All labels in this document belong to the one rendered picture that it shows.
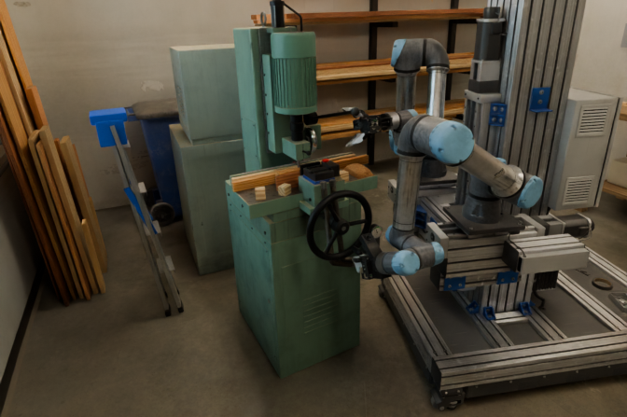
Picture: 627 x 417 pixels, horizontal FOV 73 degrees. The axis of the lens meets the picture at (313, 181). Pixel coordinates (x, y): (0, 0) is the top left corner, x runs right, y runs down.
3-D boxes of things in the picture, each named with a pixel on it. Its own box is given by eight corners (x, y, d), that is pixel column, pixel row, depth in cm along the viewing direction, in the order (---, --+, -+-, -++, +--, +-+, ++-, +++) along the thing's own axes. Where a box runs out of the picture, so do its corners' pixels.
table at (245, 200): (258, 229, 154) (257, 215, 151) (231, 201, 179) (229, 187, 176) (391, 195, 180) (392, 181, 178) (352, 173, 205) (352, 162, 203)
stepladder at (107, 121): (158, 321, 237) (88, 118, 190) (153, 297, 258) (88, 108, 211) (187, 310, 243) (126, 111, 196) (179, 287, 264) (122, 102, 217)
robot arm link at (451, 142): (517, 172, 156) (422, 107, 127) (553, 185, 143) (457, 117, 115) (500, 201, 157) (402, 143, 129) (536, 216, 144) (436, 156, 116)
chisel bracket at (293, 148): (296, 164, 177) (295, 145, 174) (282, 155, 189) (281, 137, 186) (312, 160, 180) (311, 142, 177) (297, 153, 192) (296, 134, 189)
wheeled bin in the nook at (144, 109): (149, 232, 336) (125, 112, 301) (142, 207, 382) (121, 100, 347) (228, 215, 361) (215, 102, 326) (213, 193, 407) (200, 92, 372)
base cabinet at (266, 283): (279, 381, 195) (269, 245, 169) (238, 311, 242) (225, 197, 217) (360, 344, 214) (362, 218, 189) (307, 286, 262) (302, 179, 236)
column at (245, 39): (260, 190, 199) (248, 28, 173) (244, 176, 218) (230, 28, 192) (303, 181, 209) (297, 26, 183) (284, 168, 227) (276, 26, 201)
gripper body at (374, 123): (368, 115, 166) (392, 112, 171) (355, 116, 173) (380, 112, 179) (369, 134, 167) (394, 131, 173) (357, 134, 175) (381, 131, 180)
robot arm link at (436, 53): (452, 43, 187) (445, 154, 185) (426, 44, 189) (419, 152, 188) (454, 33, 175) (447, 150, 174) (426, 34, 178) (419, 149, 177)
